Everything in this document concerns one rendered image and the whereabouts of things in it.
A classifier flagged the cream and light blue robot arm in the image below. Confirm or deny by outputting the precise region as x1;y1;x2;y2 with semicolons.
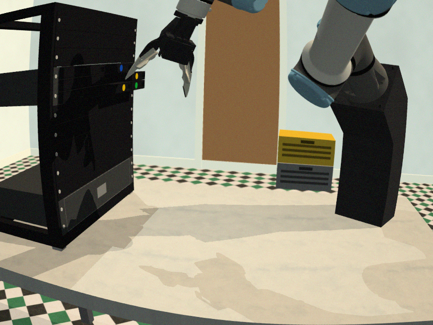
176;0;397;108

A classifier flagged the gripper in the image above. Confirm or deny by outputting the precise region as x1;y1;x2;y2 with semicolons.
125;10;203;97

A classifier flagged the black server rack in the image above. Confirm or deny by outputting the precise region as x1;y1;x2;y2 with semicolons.
0;2;145;252

